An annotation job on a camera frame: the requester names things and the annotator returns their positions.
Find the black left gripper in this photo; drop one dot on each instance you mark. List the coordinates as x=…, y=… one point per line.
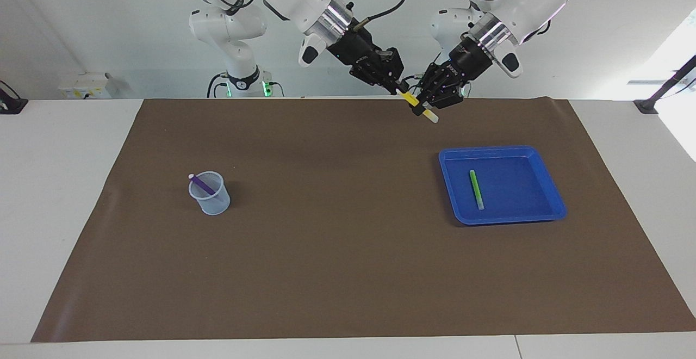
x=457, y=76

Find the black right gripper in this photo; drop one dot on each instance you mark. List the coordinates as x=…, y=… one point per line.
x=364, y=57

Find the yellow highlighter pen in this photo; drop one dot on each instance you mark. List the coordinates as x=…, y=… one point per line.
x=410, y=99

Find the green highlighter pen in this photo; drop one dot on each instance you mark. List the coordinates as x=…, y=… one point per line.
x=477, y=190

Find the purple highlighter pen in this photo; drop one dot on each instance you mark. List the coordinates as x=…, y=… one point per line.
x=203, y=184

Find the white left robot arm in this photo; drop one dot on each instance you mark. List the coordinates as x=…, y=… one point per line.
x=538, y=0

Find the blue plastic tray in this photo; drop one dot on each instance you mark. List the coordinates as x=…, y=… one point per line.
x=522, y=185

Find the brown table mat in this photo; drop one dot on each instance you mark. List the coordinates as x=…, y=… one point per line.
x=337, y=250

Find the black stand with pole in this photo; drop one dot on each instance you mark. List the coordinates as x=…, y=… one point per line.
x=647, y=106

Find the blue mesh pen cup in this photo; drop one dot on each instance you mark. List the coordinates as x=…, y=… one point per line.
x=215, y=205

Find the black table clamp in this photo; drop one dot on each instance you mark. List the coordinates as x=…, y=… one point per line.
x=11, y=106

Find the white wall socket box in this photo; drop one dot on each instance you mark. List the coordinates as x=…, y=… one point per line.
x=87, y=84

